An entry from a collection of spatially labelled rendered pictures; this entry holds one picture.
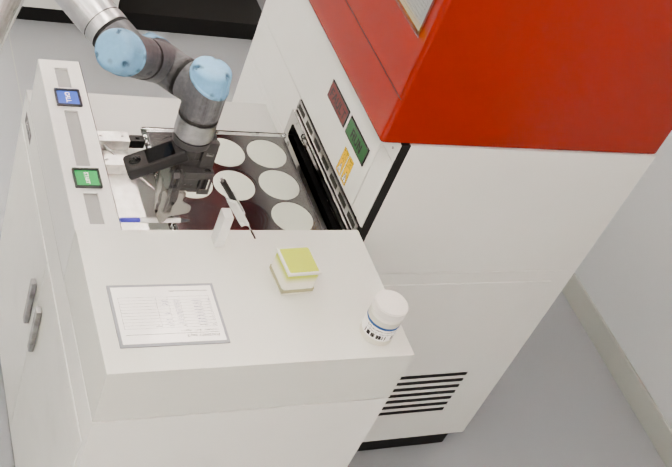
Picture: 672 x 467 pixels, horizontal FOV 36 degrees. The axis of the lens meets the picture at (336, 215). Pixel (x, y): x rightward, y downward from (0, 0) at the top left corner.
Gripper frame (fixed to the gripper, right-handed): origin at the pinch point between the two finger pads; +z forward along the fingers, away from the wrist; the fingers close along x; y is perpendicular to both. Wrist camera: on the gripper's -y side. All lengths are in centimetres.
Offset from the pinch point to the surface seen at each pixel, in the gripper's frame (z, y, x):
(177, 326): 8.3, 1.0, -21.7
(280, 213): 12.4, 35.4, 15.4
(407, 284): 24, 69, 4
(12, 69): 94, 8, 184
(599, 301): 84, 199, 53
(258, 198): 12.2, 31.3, 20.2
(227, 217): -1.2, 13.9, -1.6
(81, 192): 7.5, -10.9, 14.6
